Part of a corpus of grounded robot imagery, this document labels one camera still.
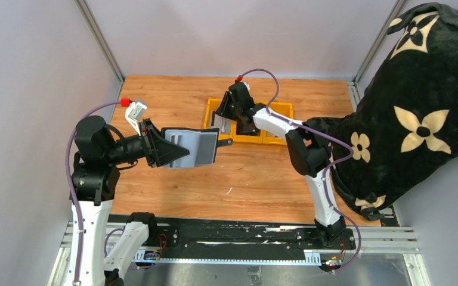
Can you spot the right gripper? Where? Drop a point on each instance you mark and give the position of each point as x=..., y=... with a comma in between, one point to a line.
x=223, y=108

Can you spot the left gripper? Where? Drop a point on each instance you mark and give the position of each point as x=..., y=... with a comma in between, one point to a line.
x=158, y=148

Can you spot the black leather card holder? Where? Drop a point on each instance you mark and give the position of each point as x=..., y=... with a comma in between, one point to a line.
x=201, y=145

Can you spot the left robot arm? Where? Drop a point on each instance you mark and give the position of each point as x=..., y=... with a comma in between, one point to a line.
x=101, y=148

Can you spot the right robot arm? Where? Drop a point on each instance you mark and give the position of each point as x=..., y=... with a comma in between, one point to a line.
x=308, y=150

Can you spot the black floral blanket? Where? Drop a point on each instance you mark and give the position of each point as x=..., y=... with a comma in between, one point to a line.
x=406, y=125

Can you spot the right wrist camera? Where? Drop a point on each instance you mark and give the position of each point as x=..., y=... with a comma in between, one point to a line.
x=246, y=85

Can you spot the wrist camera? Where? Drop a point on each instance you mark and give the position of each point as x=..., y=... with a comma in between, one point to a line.
x=246, y=85
x=133, y=114

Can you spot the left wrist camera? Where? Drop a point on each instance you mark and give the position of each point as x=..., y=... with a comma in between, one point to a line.
x=133, y=114

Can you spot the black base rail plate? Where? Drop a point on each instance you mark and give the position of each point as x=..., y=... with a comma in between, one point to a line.
x=243, y=241

